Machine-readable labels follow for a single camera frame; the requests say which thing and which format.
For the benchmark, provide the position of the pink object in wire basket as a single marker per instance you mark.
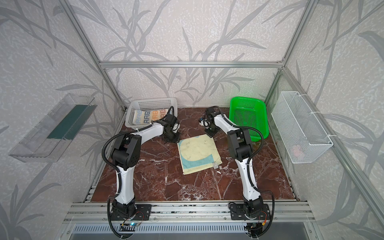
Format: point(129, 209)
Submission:
point(297, 151)

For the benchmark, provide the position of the white wire mesh basket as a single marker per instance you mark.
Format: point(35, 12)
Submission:
point(298, 125)

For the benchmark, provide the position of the black mounting plate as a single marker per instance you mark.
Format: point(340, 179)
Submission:
point(237, 212)
point(142, 213)

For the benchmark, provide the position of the green plastic basket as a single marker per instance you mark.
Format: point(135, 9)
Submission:
point(249, 112)

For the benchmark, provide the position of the beige towel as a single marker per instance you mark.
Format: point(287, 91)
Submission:
point(146, 117)

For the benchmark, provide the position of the clear plastic wall tray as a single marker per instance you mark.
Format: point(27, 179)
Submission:
point(50, 138)

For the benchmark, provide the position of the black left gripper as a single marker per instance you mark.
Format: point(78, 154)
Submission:
point(171, 135)

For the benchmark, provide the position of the white plastic perforated basket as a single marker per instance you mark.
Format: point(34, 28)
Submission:
point(149, 105)

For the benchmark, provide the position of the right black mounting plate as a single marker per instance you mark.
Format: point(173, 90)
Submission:
point(237, 212)

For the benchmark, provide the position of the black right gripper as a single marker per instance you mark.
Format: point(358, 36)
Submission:
point(210, 130)

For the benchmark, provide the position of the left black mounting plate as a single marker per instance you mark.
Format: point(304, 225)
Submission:
point(142, 213)

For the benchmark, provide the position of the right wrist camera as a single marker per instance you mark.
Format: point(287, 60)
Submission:
point(203, 122)

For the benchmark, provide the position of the pale green towel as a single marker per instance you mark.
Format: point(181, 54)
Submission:
point(198, 153)

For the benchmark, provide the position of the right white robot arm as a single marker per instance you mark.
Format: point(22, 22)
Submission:
point(241, 150)

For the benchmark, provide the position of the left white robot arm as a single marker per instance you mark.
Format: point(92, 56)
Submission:
point(126, 154)

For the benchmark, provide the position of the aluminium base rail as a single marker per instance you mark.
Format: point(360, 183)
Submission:
point(181, 217)

